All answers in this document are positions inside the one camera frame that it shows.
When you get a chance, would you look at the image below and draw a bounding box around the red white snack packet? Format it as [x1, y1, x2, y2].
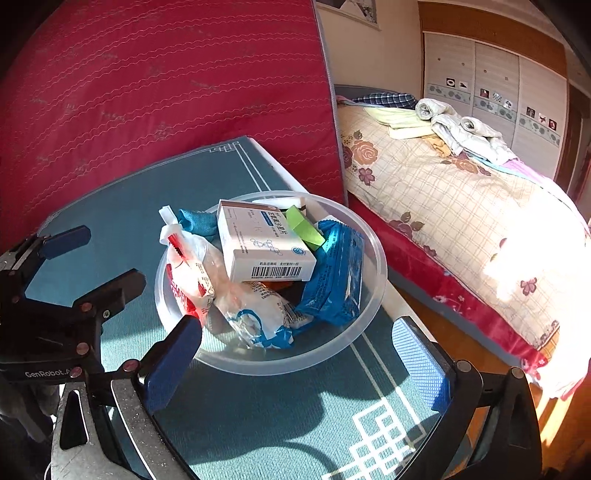
[158, 205, 214, 327]

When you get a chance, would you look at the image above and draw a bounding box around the green tile with blue dots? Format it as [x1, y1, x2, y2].
[284, 206, 325, 251]

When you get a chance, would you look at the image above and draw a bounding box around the teal table mat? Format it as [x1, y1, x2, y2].
[28, 140, 439, 479]

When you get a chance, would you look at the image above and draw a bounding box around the teal blue cloth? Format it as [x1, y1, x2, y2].
[178, 209, 218, 243]

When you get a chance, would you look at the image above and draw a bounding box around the white blue snack bag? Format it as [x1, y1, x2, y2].
[205, 261, 314, 349]

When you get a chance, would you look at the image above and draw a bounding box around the white medicine box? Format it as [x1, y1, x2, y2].
[217, 200, 317, 282]

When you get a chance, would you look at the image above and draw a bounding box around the red quilted mattress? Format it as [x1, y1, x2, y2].
[1, 1, 346, 247]

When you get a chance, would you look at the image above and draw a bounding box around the clear plastic bowl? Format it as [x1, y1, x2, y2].
[154, 191, 388, 376]

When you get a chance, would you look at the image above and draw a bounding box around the floral checked bed quilt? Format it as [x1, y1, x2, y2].
[335, 103, 591, 393]

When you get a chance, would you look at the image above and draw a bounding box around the blue foil packet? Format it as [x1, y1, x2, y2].
[295, 218, 365, 327]

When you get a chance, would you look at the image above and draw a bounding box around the pile of white clothes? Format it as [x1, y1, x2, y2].
[415, 98, 518, 166]

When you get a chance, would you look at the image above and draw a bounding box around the folded light green blanket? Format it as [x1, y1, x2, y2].
[365, 107, 434, 140]

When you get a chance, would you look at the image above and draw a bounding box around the dark plaid pillow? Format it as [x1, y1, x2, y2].
[353, 92, 418, 110]

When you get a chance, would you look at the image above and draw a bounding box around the white sliding door wardrobe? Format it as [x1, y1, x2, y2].
[419, 1, 569, 178]

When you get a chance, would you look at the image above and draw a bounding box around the framed wedding photo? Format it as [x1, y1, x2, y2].
[315, 0, 379, 28]

